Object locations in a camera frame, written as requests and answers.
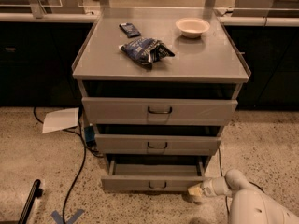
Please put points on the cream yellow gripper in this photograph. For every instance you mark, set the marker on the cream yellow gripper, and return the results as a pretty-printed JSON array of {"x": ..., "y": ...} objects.
[{"x": 207, "y": 188}]

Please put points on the grey bottom drawer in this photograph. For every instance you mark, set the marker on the grey bottom drawer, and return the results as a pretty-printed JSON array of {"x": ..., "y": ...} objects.
[{"x": 167, "y": 174}]

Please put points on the grey drawer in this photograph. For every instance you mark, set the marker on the grey drawer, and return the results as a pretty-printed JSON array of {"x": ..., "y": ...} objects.
[
  {"x": 167, "y": 174},
  {"x": 147, "y": 111},
  {"x": 156, "y": 144}
]

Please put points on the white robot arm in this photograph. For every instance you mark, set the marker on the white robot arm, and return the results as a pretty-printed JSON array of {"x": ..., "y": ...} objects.
[{"x": 249, "y": 204}]

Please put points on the grey middle drawer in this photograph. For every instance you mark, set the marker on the grey middle drawer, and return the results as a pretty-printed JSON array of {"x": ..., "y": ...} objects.
[{"x": 156, "y": 144}]

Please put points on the grey metal drawer cabinet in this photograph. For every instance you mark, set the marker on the grey metal drawer cabinet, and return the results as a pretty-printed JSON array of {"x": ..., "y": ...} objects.
[{"x": 206, "y": 67}]

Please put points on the grey top drawer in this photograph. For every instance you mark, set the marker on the grey top drawer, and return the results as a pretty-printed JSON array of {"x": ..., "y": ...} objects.
[{"x": 147, "y": 111}]

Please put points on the blue power box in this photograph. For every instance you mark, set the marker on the blue power box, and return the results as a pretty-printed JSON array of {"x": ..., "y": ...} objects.
[{"x": 89, "y": 134}]

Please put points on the blue chip bag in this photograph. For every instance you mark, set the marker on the blue chip bag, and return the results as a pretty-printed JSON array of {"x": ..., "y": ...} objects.
[{"x": 146, "y": 51}]

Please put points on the white paper sheet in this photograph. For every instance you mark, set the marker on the white paper sheet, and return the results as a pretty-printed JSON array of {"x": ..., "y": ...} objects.
[{"x": 60, "y": 120}]

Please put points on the black bar bottom left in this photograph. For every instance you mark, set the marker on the black bar bottom left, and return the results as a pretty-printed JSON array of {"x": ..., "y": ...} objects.
[{"x": 35, "y": 192}]

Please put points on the white paper bowl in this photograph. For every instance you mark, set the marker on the white paper bowl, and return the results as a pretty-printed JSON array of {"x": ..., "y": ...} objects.
[{"x": 192, "y": 27}]

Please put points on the small dark blue packet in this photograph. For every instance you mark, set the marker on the small dark blue packet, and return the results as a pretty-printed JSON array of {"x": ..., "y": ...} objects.
[{"x": 129, "y": 29}]

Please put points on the dark counter cabinet row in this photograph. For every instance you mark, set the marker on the dark counter cabinet row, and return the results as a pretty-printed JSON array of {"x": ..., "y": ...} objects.
[{"x": 36, "y": 59}]

